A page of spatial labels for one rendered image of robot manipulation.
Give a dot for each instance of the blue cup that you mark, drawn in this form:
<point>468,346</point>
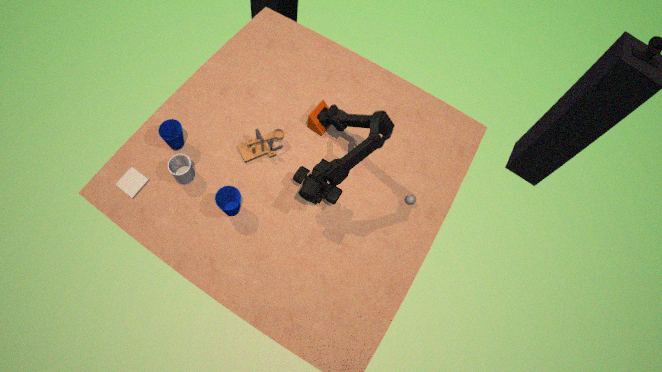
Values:
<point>228,199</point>
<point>172,132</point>

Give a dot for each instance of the beige flat square tile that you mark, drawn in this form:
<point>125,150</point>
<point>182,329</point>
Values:
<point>132,182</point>

